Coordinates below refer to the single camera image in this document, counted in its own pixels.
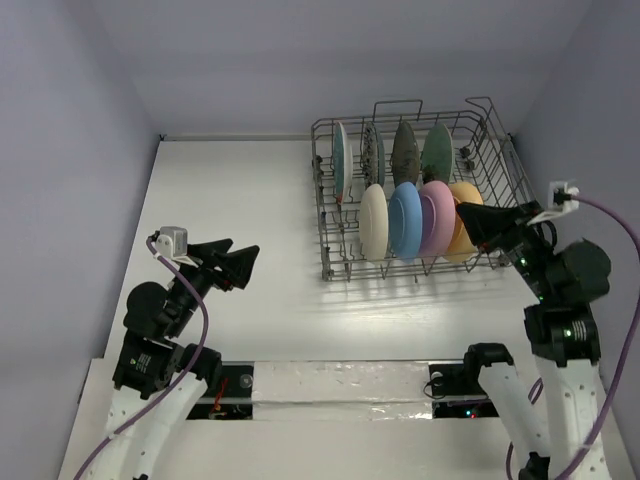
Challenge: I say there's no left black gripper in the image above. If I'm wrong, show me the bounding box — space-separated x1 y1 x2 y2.
167 237 259 334

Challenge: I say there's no yellow orange plate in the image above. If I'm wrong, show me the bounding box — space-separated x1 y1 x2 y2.
444 181 484 264

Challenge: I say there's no pink plate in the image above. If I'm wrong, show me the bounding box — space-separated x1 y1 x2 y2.
418 180 456 257

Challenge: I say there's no light blue plate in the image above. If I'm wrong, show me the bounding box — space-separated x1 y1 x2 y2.
388 182 423 262

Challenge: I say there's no mint green flower plate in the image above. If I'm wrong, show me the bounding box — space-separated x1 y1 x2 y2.
421 123 455 184

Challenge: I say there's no grey reindeer snowflake plate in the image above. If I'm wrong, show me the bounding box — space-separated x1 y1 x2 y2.
391 121 420 187

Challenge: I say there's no cream white plate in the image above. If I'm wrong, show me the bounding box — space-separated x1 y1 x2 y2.
359 184 389 262

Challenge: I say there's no blue floral white plate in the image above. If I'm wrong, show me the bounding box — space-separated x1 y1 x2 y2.
361 122 385 188

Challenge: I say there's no teal marbled red-back plate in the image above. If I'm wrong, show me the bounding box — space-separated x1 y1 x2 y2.
333 122 353 204

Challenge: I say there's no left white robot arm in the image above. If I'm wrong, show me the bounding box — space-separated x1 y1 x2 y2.
75 226 260 479

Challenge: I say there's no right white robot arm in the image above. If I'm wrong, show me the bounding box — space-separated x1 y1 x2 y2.
456 201 611 479

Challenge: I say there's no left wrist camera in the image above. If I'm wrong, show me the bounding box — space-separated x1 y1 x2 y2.
153 226 196 266

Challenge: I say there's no grey wire dish rack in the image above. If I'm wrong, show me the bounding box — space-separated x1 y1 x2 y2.
310 96 533 282

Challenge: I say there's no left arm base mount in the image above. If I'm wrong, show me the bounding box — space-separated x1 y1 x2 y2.
187 362 254 420

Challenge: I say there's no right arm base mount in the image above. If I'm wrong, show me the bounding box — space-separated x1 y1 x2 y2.
423 363 499 419

